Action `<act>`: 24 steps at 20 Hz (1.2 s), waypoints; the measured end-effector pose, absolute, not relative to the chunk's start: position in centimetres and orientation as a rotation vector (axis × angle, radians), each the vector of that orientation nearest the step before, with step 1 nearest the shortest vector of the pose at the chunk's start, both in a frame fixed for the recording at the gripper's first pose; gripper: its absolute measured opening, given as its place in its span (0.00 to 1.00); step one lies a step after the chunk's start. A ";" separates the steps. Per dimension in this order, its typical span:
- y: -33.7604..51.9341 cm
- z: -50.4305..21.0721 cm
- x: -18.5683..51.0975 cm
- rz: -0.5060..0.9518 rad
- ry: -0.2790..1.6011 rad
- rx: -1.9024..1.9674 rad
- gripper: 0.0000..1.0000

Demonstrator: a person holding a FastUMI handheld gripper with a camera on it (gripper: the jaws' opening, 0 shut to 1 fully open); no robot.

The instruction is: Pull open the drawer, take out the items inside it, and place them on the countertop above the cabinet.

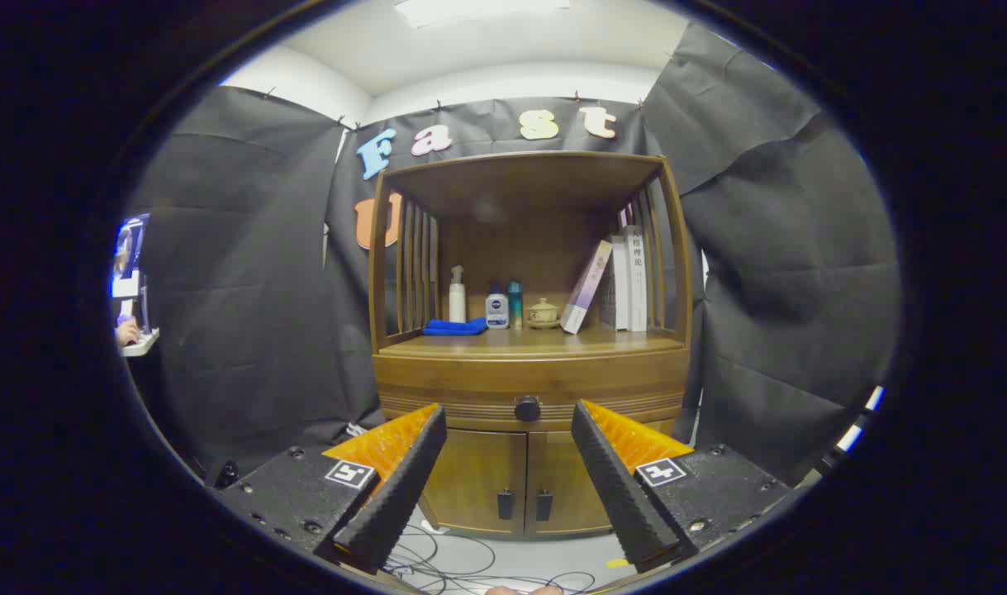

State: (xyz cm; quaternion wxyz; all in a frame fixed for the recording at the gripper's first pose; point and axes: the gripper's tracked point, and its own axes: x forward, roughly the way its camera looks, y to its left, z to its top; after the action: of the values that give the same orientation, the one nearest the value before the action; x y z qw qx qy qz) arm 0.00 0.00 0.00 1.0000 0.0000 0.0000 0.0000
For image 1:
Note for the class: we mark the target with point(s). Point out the ceiling light panel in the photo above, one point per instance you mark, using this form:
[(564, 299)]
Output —
[(478, 10)]

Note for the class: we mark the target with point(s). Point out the teal slim bottle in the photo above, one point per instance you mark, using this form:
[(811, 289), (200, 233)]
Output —
[(515, 307)]

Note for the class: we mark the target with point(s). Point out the black electronic box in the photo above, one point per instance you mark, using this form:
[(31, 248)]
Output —
[(226, 474)]

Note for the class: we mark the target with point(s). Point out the wooden cabinet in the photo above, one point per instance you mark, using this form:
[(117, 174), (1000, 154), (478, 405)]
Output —
[(520, 178)]

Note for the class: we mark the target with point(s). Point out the white book with printed spine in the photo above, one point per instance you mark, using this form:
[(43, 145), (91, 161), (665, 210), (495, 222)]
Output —
[(636, 281)]

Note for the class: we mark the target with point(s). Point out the computer monitor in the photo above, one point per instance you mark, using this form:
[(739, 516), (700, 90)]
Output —
[(128, 256)]

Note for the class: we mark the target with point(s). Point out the dark patterned book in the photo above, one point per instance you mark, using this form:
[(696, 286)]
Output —
[(606, 297)]

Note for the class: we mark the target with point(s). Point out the blue folded cloth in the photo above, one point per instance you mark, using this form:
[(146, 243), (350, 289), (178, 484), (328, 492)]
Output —
[(455, 327)]

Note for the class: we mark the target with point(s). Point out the white pump bottle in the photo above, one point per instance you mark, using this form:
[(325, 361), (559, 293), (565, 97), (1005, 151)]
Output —
[(457, 302)]

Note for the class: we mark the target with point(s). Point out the white bottle with blue cap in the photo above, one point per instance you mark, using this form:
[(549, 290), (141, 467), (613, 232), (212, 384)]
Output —
[(496, 312)]

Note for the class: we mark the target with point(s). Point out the wooden cabinet door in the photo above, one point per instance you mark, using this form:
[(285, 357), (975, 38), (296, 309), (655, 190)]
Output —
[(470, 479), (565, 479)]

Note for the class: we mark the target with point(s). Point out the beige lidded teacup with saucer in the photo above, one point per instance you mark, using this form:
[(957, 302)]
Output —
[(543, 314)]

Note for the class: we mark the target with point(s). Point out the wooden countertop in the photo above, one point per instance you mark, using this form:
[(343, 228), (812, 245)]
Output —
[(536, 341)]

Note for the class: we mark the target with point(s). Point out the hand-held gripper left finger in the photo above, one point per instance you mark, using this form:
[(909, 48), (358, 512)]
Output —
[(400, 487)]

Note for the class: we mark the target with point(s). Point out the white desk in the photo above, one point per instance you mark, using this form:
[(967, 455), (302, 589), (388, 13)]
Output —
[(143, 342)]

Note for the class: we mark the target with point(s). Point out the purple and white book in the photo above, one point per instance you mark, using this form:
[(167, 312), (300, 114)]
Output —
[(584, 289)]

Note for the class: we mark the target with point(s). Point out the black backdrop cloth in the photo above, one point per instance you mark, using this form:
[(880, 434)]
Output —
[(247, 289)]

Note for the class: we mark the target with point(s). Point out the wooden drawer with black knob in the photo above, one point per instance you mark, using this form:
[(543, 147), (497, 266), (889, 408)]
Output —
[(470, 384)]

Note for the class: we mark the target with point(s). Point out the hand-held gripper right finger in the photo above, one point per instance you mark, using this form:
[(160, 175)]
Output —
[(619, 487)]

